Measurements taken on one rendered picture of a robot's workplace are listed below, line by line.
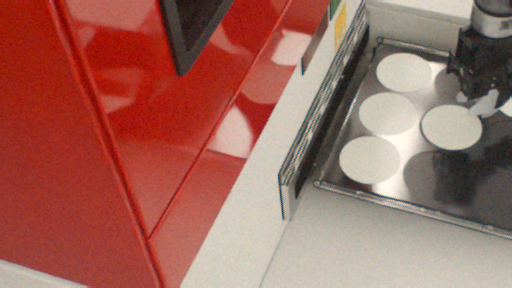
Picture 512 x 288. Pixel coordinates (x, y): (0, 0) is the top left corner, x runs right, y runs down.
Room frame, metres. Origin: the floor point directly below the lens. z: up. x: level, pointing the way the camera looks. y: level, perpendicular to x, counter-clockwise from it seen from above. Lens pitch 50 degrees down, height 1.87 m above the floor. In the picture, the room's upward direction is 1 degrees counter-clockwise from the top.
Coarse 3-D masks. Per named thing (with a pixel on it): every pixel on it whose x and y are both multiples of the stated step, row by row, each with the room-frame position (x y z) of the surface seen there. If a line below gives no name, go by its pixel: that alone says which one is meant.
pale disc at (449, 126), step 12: (444, 108) 0.89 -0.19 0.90; (456, 108) 0.89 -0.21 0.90; (432, 120) 0.86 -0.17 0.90; (444, 120) 0.86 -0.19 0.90; (456, 120) 0.86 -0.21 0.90; (468, 120) 0.86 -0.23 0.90; (432, 132) 0.84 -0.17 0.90; (444, 132) 0.84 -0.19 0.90; (456, 132) 0.84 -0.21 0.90; (468, 132) 0.83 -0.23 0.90; (480, 132) 0.83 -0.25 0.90; (444, 144) 0.81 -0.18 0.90; (456, 144) 0.81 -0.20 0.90; (468, 144) 0.81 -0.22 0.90
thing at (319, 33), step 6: (324, 18) 0.89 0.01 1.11; (324, 24) 0.89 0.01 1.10; (318, 30) 0.86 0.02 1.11; (324, 30) 0.89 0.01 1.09; (318, 36) 0.86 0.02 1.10; (312, 42) 0.84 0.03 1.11; (318, 42) 0.86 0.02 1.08; (312, 48) 0.84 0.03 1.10; (306, 54) 0.81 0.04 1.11; (312, 54) 0.84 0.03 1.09; (306, 60) 0.81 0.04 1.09; (306, 66) 0.81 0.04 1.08
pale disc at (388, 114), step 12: (372, 96) 0.92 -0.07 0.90; (384, 96) 0.92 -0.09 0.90; (396, 96) 0.92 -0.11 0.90; (360, 108) 0.89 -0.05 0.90; (372, 108) 0.89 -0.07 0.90; (384, 108) 0.89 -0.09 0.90; (396, 108) 0.89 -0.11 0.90; (408, 108) 0.89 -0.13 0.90; (372, 120) 0.87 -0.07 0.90; (384, 120) 0.87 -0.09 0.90; (396, 120) 0.87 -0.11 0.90; (408, 120) 0.86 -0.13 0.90; (384, 132) 0.84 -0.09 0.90; (396, 132) 0.84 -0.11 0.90
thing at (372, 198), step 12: (336, 192) 0.71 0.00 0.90; (348, 192) 0.71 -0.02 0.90; (384, 204) 0.69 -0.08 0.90; (396, 204) 0.69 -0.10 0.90; (408, 204) 0.68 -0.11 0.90; (432, 216) 0.66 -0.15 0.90; (444, 216) 0.66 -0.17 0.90; (456, 216) 0.66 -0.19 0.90; (468, 228) 0.65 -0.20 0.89; (480, 228) 0.64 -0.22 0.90; (492, 228) 0.64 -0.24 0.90
